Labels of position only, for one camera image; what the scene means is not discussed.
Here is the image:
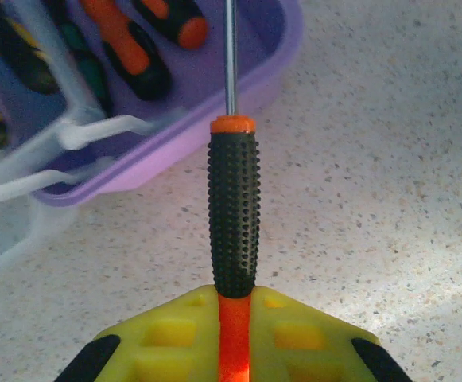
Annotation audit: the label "long yellow black screwdriver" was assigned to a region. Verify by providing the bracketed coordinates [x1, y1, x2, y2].
[0, 0, 63, 96]

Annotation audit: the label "large orange black screwdriver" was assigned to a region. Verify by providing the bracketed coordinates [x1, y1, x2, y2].
[80, 0, 173, 101]

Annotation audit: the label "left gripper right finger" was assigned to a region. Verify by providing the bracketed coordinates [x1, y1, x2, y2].
[250, 285, 414, 382]

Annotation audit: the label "green black screwdriver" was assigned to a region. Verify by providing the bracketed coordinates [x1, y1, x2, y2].
[53, 15, 115, 116]

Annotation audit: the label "small orange black screwdriver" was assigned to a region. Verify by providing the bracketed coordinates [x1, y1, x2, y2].
[206, 0, 262, 382]

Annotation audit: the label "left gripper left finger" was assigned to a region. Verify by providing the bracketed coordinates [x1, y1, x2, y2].
[55, 284, 222, 382]

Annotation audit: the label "orange handled screwdriver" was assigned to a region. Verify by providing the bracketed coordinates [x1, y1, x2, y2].
[133, 0, 209, 51]

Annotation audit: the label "purple clear plastic toolbox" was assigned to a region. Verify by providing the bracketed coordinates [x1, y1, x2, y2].
[0, 0, 305, 279]

